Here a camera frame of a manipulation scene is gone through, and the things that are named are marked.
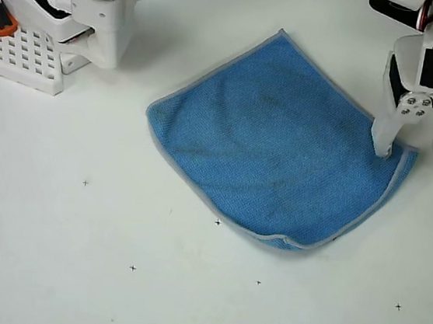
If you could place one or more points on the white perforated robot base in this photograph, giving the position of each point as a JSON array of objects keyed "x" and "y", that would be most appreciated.
[{"x": 25, "y": 58}]

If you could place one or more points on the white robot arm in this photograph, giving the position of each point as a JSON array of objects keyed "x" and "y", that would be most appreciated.
[{"x": 99, "y": 19}]

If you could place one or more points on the blue microfibre cloth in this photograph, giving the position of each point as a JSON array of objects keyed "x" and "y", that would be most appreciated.
[{"x": 272, "y": 156}]

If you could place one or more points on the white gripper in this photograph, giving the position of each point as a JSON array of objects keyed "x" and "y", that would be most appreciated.
[{"x": 414, "y": 106}]

